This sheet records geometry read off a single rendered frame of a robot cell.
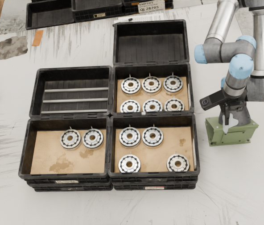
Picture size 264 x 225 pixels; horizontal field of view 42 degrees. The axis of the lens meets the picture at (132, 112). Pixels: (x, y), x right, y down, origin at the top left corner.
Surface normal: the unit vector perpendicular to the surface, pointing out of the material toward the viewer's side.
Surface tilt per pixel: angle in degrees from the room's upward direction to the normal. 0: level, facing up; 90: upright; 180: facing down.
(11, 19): 0
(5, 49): 2
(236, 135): 90
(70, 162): 0
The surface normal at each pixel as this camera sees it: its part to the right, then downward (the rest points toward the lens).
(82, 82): -0.08, -0.50
